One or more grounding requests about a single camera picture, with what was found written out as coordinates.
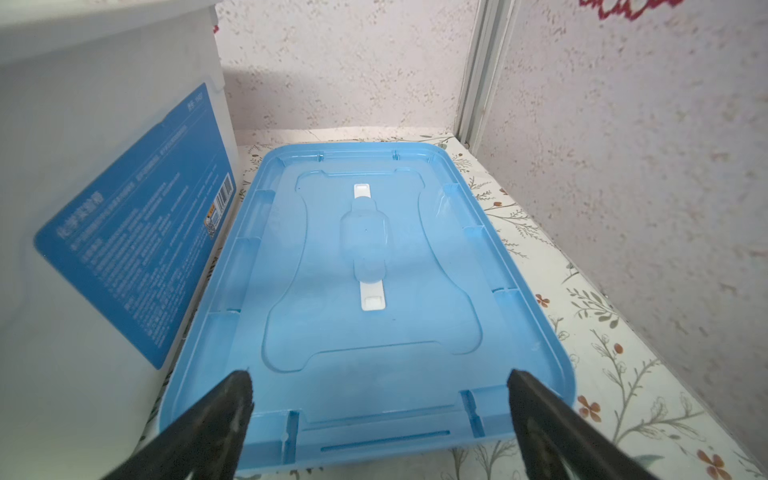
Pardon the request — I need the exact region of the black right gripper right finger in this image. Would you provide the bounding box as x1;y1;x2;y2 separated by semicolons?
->
507;369;654;480

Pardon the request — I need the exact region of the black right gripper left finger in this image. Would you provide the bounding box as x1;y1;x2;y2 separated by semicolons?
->
106;370;254;480

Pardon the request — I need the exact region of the white plastic storage bin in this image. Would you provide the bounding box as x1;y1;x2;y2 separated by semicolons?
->
1;1;239;479

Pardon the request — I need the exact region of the blue plastic lid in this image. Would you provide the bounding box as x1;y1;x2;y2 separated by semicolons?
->
159;143;576;474

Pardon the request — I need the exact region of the aluminium frame corner post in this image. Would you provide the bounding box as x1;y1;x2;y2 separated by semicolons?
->
453;0;517;150

